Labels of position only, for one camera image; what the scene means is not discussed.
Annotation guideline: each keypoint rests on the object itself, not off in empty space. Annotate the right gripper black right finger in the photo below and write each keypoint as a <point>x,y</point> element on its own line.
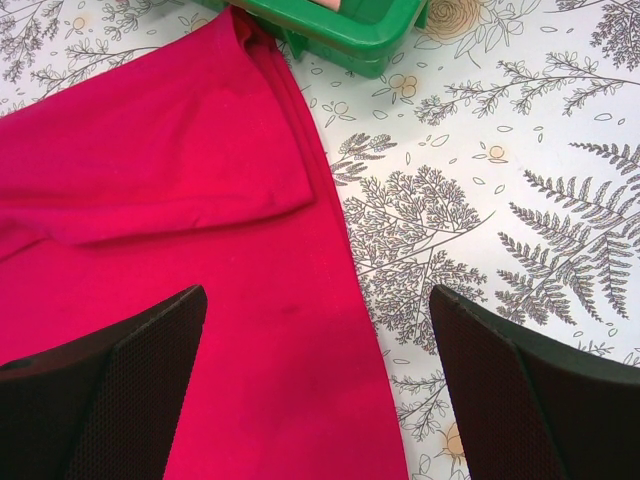
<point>530,407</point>

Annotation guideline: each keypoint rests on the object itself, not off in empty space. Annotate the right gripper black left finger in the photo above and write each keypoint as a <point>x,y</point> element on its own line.
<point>106,405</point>

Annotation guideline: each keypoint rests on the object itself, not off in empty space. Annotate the magenta t shirt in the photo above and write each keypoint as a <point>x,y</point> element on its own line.
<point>200,163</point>

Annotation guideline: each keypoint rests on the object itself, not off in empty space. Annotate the green plastic bin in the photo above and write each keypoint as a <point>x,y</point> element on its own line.
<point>361,36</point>

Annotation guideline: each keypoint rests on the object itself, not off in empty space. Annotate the salmon pink t shirt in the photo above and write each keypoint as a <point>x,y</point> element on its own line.
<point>333,5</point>

